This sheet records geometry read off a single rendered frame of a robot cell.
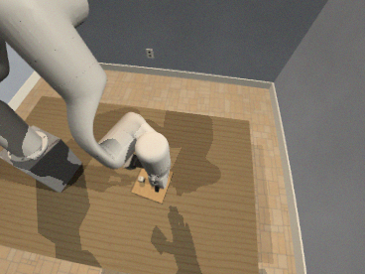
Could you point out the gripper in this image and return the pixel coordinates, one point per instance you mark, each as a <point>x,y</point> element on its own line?
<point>161,182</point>

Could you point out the tan mat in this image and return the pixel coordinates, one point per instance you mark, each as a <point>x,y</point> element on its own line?
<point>145,190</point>

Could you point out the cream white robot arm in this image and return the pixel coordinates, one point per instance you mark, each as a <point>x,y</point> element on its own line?
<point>43,34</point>

